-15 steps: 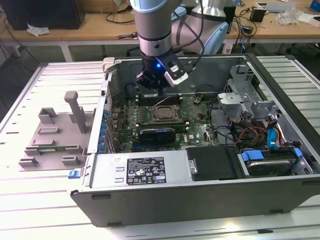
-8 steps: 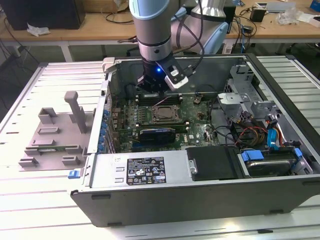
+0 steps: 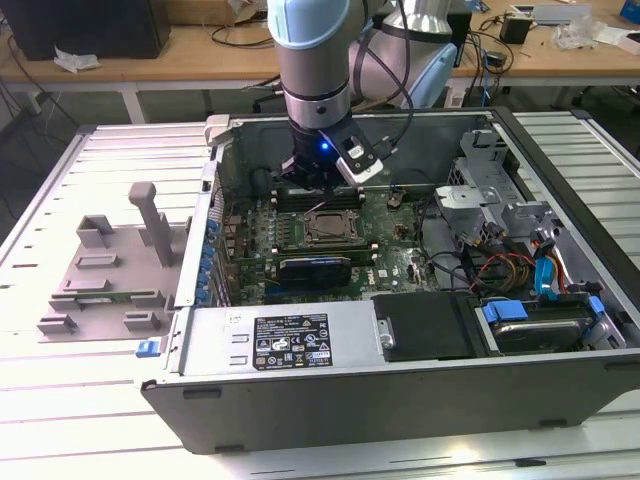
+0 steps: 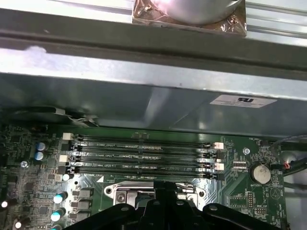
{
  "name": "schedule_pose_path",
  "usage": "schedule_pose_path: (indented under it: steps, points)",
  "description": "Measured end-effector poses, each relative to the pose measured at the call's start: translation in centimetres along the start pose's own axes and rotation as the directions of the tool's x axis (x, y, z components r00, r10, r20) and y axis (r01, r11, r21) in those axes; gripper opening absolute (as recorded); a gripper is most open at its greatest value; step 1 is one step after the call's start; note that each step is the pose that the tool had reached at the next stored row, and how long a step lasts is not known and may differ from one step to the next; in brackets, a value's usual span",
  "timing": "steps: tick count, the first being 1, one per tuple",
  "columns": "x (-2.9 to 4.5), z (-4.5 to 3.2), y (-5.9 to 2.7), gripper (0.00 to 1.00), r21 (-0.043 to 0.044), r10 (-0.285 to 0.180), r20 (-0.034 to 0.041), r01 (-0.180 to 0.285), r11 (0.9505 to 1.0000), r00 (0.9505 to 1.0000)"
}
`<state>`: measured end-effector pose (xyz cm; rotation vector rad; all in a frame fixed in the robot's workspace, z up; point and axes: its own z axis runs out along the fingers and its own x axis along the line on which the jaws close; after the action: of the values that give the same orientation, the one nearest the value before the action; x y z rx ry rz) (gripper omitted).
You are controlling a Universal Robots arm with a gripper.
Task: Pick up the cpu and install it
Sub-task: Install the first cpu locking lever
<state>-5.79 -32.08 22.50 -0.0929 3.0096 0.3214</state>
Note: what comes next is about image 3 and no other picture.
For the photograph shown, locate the silver metal drive cage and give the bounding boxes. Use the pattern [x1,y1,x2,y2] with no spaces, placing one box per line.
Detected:
[433,128,559,251]

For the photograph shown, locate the crumpled white tissue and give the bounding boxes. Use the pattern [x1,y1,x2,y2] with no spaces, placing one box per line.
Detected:
[53,45,101,74]

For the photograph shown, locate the grey tray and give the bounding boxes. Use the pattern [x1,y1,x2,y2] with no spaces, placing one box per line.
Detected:
[509,3,594,26]

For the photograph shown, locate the hard disk in blue carrier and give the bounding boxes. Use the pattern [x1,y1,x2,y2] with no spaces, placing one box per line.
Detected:
[480,295,609,356]

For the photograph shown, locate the white flat box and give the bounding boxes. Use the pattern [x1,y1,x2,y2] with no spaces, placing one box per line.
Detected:
[597,24,640,56]

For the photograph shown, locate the black and grey PC case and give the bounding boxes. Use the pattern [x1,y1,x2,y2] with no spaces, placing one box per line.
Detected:
[139,105,640,455]

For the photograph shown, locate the green RAM stick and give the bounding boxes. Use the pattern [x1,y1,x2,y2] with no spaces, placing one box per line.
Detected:
[74,295,136,305]

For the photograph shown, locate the coloured wire bundle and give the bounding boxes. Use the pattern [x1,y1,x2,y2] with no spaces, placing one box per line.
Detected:
[477,252,534,294]

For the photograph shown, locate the black plastic shroud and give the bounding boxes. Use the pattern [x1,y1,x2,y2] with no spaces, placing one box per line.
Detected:
[372,293,481,362]

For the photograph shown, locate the grey case latch handle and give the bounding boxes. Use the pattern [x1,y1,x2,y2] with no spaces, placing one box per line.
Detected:
[203,113,235,147]

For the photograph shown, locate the grey parts rack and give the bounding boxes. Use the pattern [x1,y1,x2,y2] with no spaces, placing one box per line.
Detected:
[35,182,194,344]

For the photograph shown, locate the black camera cable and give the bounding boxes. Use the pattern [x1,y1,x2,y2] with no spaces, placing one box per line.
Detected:
[355,0,417,157]

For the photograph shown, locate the clear plastic wrap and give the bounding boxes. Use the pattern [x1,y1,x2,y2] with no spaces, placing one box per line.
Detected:
[552,14,601,51]

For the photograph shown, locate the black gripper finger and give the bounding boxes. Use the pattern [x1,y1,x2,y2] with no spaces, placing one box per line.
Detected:
[278,155,337,203]

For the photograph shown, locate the grey power supply with label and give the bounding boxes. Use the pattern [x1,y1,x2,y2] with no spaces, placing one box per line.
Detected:
[177,299,386,376]

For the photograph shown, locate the wooden desk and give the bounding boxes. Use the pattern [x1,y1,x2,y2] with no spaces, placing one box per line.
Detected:
[0,0,640,126]

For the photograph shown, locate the blue flat cable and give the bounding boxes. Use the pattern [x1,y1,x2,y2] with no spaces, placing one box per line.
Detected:
[533,239,565,302]

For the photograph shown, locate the green motherboard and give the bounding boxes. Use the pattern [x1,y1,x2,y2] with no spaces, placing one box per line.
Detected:
[219,187,436,306]

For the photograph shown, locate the black computer tower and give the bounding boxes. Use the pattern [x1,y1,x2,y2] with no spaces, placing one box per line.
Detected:
[9,0,172,62]

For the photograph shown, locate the silver square CPU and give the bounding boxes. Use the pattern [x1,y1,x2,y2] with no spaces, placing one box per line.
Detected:
[313,215,351,239]

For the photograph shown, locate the tall black box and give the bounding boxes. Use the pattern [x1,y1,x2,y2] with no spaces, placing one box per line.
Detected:
[447,9,474,69]

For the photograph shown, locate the small black box device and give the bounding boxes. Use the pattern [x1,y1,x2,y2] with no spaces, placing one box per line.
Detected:
[499,13,531,44]

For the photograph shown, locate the brown cardboard box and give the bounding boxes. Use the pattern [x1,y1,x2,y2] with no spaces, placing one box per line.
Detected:
[219,0,271,26]

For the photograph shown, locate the black graphics card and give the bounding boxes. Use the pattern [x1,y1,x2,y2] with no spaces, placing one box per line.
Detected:
[277,255,354,289]

